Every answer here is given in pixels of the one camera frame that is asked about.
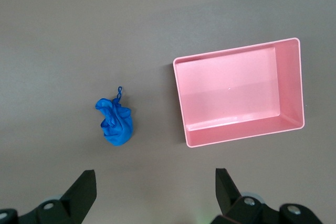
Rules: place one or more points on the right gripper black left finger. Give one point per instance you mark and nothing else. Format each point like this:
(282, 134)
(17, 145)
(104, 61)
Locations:
(78, 197)

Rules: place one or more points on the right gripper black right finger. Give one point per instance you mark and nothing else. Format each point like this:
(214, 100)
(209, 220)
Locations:
(231, 203)

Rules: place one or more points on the blue glove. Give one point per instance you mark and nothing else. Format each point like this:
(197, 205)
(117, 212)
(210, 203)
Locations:
(118, 129)

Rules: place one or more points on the pink plastic bin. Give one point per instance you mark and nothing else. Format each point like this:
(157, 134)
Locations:
(231, 90)

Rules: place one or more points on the brown table cover sheet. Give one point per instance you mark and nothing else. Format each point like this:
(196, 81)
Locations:
(78, 37)

